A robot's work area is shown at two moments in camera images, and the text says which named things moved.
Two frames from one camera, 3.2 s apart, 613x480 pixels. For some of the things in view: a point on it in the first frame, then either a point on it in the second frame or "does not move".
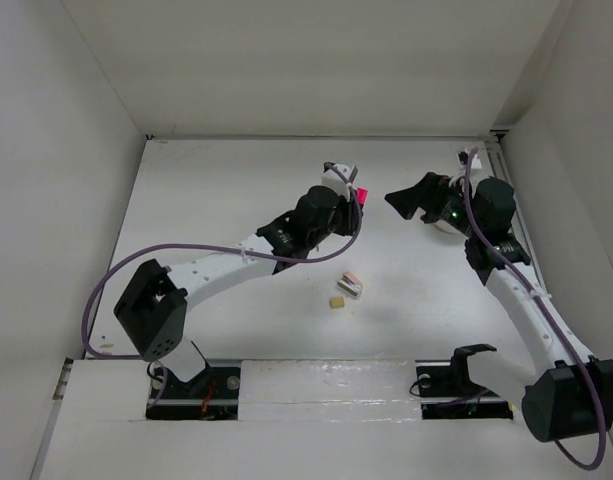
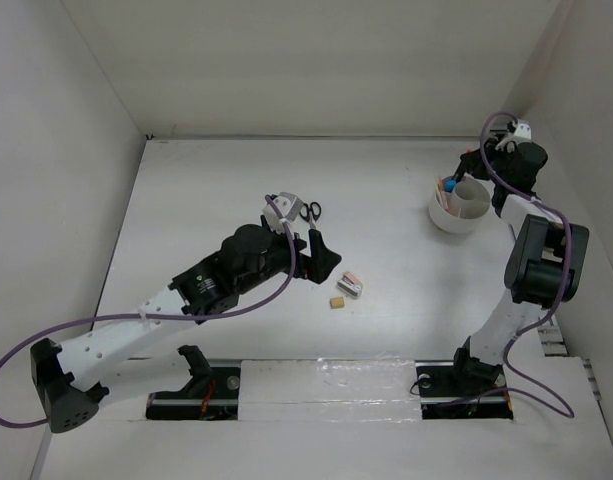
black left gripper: x=350 y=215 to x=316 y=266
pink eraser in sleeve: x=351 y=283 does not move
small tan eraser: x=337 y=302 does not move
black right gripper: x=427 y=194 to x=474 y=163
